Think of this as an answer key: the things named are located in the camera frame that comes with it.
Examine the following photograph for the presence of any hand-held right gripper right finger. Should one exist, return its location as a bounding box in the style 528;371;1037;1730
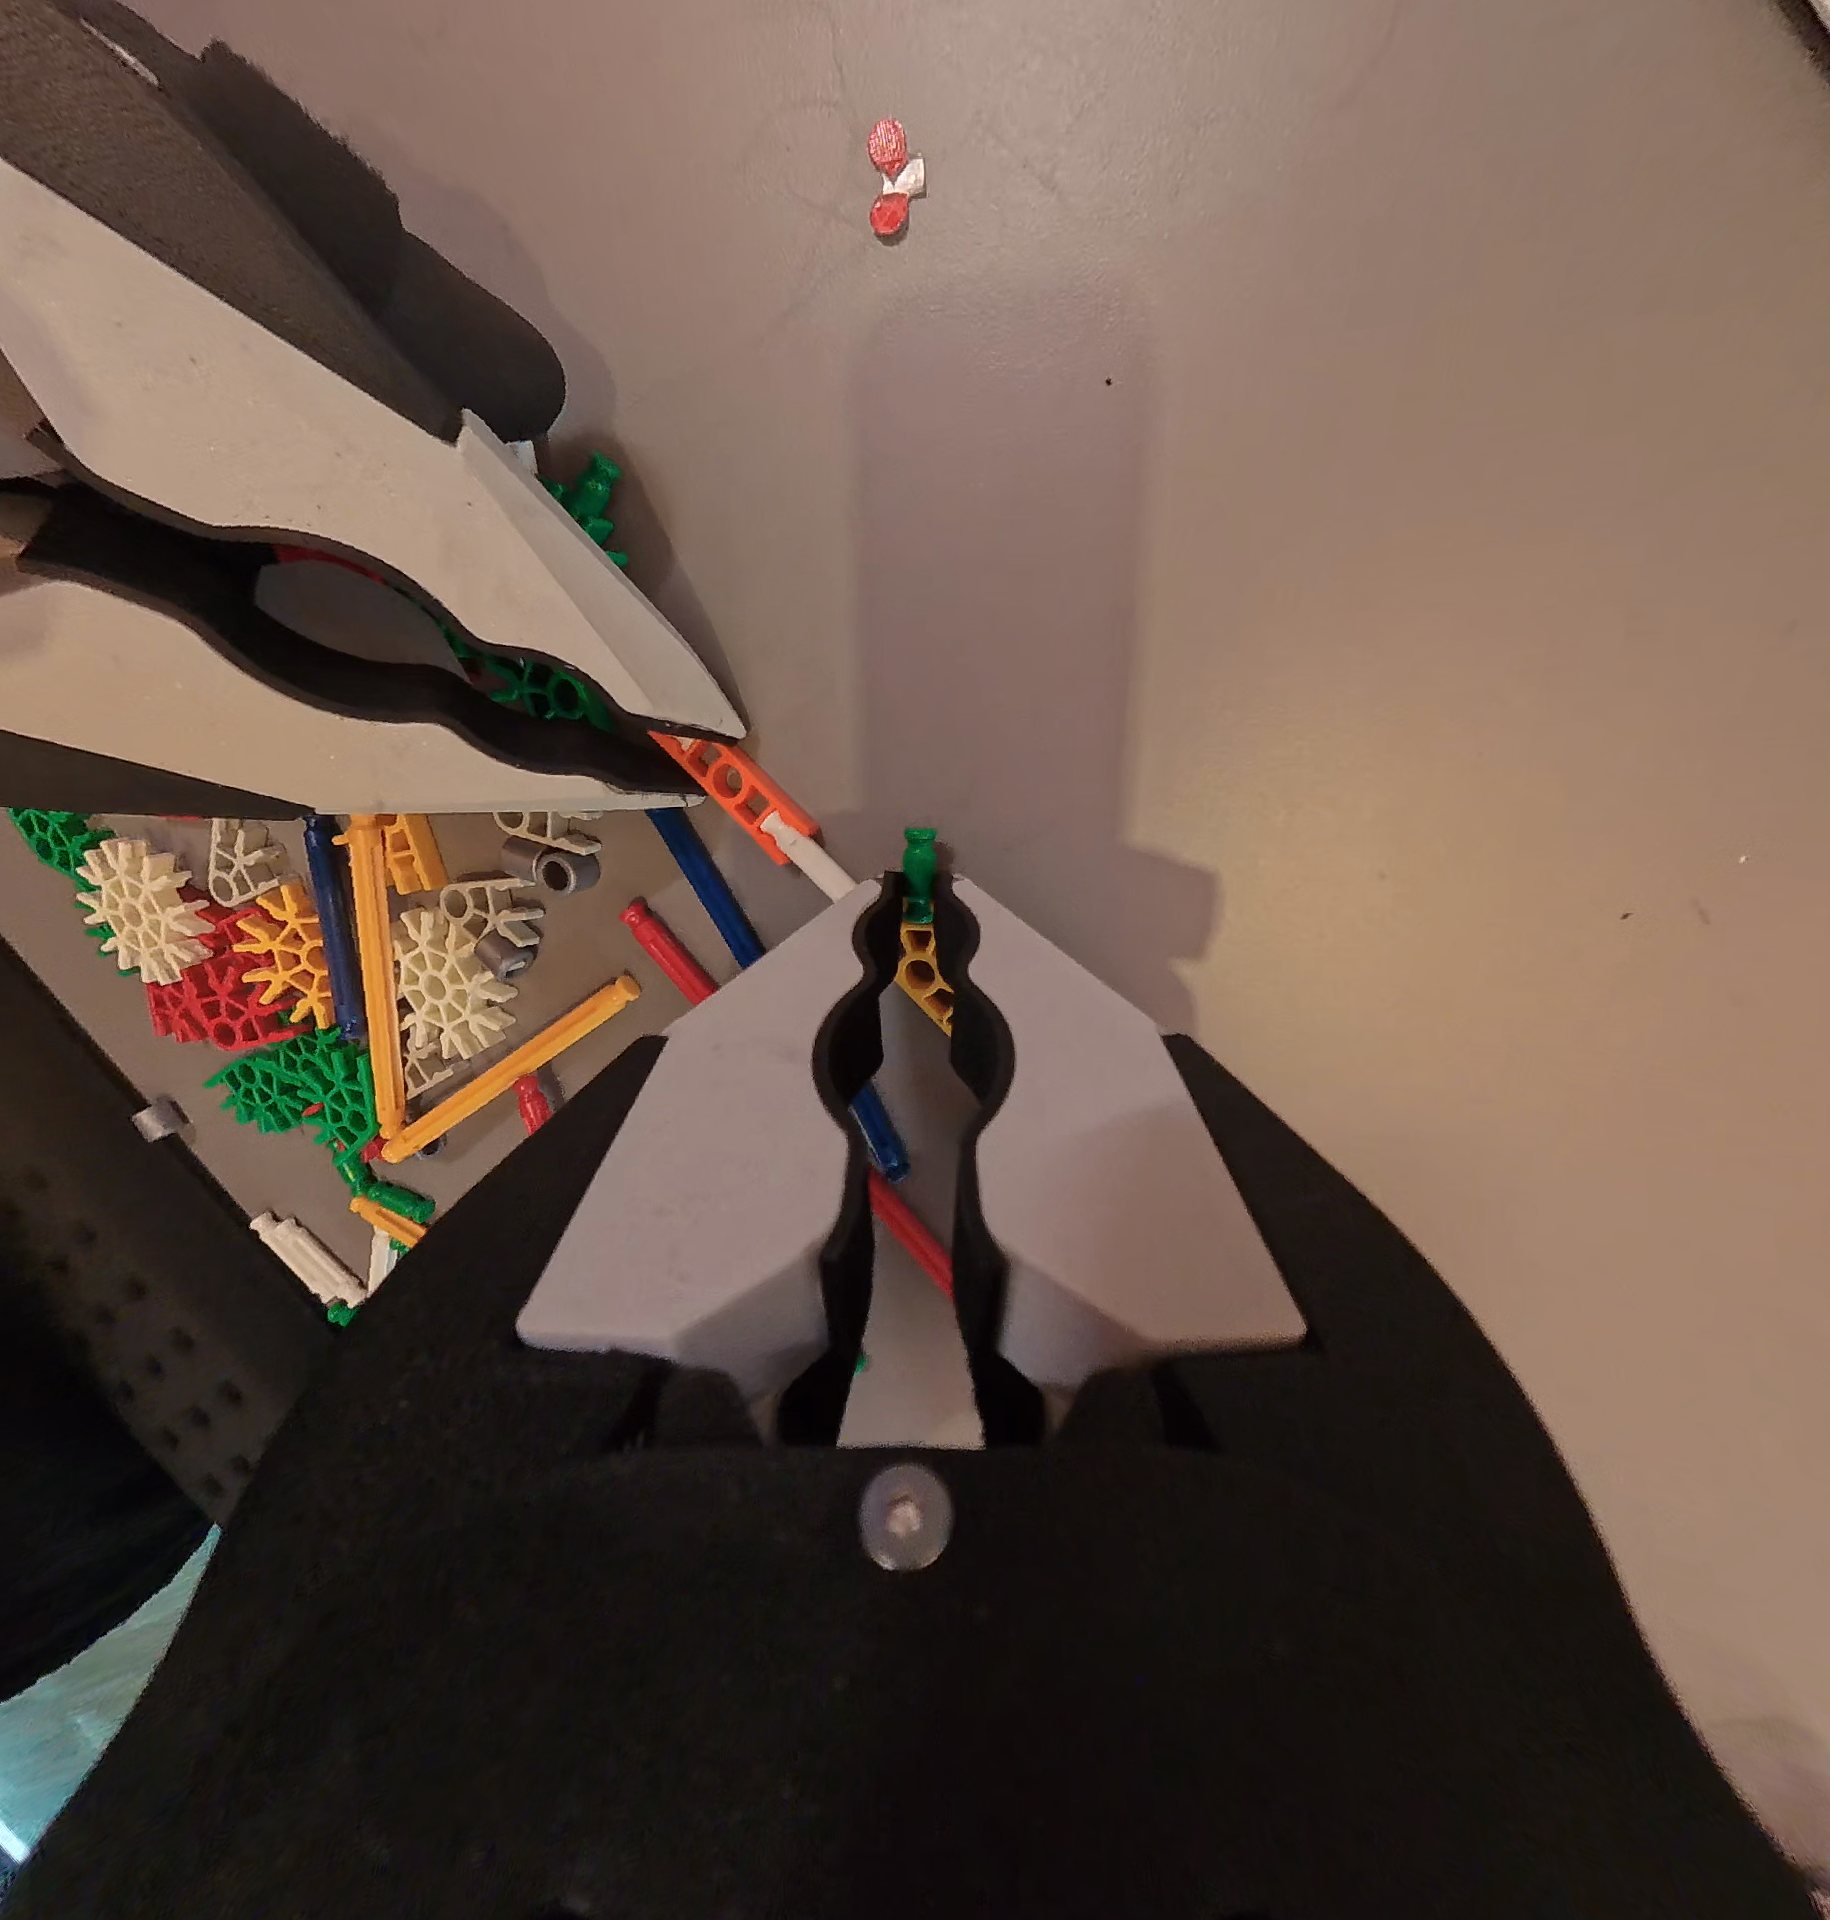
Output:
931;875;1308;1448

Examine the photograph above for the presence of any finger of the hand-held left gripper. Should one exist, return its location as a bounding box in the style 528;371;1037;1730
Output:
0;495;708;819
0;156;747;739

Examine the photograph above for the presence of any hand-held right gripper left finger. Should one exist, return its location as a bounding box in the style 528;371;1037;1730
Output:
516;875;908;1448

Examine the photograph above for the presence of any orange toy brick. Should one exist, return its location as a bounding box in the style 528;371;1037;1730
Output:
648;731;826;869

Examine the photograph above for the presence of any heap of mixed toy rods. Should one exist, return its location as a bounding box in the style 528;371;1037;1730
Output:
247;972;645;1329

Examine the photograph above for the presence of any red long toy rod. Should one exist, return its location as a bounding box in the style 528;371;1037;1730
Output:
620;897;957;1293

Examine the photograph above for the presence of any blue toy rod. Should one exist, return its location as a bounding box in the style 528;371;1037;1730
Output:
645;808;912;1185

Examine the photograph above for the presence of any pile of colourful toy connectors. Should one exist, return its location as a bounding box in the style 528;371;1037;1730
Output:
13;808;608;1186

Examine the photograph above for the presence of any black mesh chair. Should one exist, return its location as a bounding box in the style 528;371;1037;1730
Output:
0;885;332;1696

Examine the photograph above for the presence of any red and white small bit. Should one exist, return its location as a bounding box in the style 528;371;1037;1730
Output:
866;117;931;241

